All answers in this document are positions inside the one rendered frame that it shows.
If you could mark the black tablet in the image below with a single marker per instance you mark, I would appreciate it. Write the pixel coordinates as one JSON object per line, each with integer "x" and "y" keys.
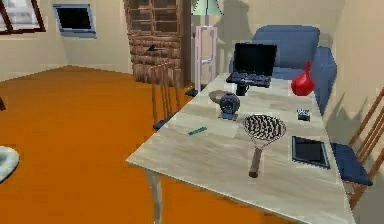
{"x": 309, "y": 151}

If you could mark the green shade floor lamp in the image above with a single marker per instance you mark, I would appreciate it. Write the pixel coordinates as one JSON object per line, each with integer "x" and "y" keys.
{"x": 205, "y": 50}

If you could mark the pale wooden dining table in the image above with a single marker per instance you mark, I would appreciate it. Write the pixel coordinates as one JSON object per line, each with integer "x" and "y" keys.
{"x": 240, "y": 160}

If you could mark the blue framed wall television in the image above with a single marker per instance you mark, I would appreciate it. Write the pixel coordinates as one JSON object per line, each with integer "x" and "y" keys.
{"x": 74, "y": 19}

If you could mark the red vase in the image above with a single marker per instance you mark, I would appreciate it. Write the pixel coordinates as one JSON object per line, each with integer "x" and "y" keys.
{"x": 302, "y": 83}

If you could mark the brown framed window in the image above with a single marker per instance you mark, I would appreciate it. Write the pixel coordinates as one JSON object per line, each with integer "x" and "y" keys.
{"x": 20, "y": 15}

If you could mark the teal pen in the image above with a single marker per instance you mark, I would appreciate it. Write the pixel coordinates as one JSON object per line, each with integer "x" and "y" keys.
{"x": 197, "y": 131}

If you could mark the tennis racket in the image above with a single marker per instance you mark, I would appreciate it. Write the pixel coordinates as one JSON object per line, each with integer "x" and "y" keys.
{"x": 263, "y": 128}

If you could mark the wooden chair blue cushion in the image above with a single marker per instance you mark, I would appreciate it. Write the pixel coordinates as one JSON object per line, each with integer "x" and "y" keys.
{"x": 353, "y": 163}
{"x": 164, "y": 96}

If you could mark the pale grey round cushion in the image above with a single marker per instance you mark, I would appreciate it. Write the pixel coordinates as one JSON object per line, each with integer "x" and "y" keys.
{"x": 5, "y": 162}

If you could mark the black mug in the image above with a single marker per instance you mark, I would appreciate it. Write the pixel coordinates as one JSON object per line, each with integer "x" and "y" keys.
{"x": 241, "y": 89}

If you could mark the grey shallow bowl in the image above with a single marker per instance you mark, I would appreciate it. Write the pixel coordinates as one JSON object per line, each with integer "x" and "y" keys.
{"x": 216, "y": 95}

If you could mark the small black white box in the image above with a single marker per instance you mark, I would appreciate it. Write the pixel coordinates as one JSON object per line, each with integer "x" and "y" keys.
{"x": 303, "y": 114}

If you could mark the brown wooden bookcase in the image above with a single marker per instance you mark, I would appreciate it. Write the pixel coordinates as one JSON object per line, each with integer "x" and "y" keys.
{"x": 156, "y": 43}

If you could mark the blue armchair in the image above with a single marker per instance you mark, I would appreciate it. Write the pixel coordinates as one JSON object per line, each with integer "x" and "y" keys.
{"x": 293, "y": 50}

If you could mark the black laptop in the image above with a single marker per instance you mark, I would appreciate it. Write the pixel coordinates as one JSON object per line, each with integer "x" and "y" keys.
{"x": 255, "y": 60}

